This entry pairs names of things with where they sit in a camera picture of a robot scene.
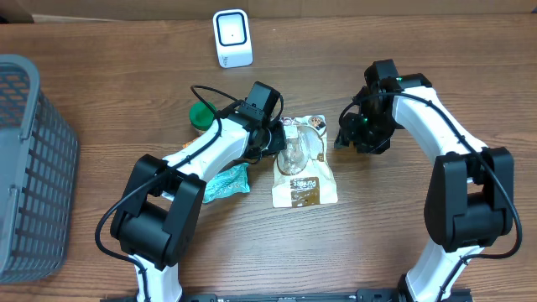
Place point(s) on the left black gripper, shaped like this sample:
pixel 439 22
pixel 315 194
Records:
pixel 279 142

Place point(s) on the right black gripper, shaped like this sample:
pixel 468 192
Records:
pixel 351 133

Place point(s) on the beige plastic pouch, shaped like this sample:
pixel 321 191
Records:
pixel 302 176

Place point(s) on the teal packet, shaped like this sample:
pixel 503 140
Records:
pixel 227 183

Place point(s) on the green lidded jar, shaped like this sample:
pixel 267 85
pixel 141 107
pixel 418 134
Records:
pixel 202 116

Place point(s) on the orange snack packet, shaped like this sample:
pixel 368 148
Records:
pixel 185 145

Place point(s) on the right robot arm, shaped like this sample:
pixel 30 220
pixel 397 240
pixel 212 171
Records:
pixel 469 207

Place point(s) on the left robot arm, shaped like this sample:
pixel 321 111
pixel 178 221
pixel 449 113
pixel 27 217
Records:
pixel 156 217

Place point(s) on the white barcode scanner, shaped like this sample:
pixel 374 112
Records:
pixel 232 38

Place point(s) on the grey plastic mesh basket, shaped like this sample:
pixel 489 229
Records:
pixel 40 154

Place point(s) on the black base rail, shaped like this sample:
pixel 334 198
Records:
pixel 293 298

